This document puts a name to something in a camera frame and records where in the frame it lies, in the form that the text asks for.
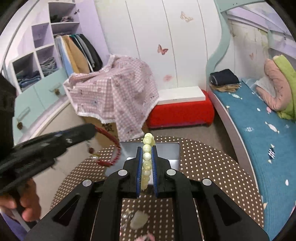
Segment cream bead bracelet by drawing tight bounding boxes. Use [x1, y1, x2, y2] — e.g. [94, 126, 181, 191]
[141, 132, 155, 191]

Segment red bead bracelet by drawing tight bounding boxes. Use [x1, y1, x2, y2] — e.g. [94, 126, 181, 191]
[87, 124, 122, 167]

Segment pink bead jewelry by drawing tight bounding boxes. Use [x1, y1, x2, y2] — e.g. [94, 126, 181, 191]
[135, 232, 155, 241]

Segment person's left hand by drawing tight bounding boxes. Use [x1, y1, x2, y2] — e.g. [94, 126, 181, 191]
[1, 179, 42, 222]

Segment silver metal tin box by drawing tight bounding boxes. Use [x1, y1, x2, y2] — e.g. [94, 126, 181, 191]
[104, 141, 181, 186]

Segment pale jade pendant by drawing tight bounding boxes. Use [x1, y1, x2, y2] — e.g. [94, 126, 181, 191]
[130, 210, 149, 230]

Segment cardboard box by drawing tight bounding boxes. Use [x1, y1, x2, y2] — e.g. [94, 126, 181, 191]
[83, 117, 119, 154]

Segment teal drawer cabinet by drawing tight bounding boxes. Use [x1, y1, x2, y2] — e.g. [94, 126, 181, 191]
[13, 68, 68, 144]

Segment red ottoman bench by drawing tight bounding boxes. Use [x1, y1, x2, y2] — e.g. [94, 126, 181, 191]
[146, 90, 215, 129]

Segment pink checkered cloth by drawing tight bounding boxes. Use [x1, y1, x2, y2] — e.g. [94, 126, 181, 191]
[63, 55, 159, 141]

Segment white board on ottoman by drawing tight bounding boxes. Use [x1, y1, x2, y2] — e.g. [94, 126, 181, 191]
[158, 86, 206, 105]

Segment blue candy print bedsheet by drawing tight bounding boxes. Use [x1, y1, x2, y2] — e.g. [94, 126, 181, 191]
[214, 82, 295, 240]

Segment dark folded clothes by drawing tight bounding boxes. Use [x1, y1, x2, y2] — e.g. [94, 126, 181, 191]
[209, 69, 240, 92]

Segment hanging clothes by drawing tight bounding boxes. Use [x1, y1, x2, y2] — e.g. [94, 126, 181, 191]
[55, 34, 103, 76]

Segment lilac shelf unit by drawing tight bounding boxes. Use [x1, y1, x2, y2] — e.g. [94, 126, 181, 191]
[4, 1, 79, 95]

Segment pink folded blanket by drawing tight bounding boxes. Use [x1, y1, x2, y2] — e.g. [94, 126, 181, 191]
[255, 59, 280, 111]

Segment green folded blanket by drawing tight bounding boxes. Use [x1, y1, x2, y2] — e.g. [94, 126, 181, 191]
[273, 55, 295, 121]

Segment white wardrobe with butterflies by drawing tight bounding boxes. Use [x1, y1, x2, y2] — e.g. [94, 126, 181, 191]
[95, 0, 221, 89]

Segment teal bunk bed frame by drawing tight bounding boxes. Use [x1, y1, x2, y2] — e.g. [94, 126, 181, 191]
[205, 0, 266, 77]

